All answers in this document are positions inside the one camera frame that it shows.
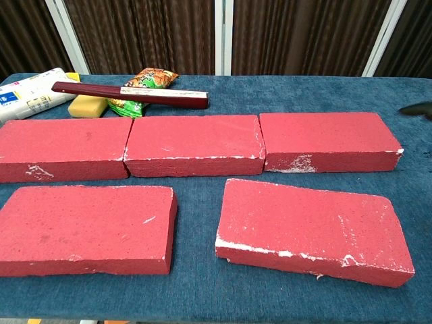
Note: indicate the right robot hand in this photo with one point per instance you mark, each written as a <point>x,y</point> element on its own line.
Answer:
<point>422,109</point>

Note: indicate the red foam brick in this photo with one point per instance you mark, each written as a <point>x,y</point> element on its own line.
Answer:
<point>324,135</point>
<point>84,222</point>
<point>303,222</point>
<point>192,138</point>
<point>60,141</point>

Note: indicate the brown pleated partition panel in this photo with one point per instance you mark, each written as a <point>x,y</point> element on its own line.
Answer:
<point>141,33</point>
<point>23,33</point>
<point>415,33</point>
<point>303,33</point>

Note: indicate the green orange snack bag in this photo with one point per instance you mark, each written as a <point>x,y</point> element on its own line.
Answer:
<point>152,79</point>

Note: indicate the blue tablecloth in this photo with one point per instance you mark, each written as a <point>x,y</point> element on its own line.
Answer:
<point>202,297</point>

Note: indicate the dark red folding fan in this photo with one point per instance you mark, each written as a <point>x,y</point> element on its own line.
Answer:
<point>101,92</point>

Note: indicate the yellow sponge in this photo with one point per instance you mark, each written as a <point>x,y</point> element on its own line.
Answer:
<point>87,106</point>

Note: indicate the white wet wipes pack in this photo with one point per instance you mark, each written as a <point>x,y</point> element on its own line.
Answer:
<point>30,94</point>

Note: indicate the yellow floor tape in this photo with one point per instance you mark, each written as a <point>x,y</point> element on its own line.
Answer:
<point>33,321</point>

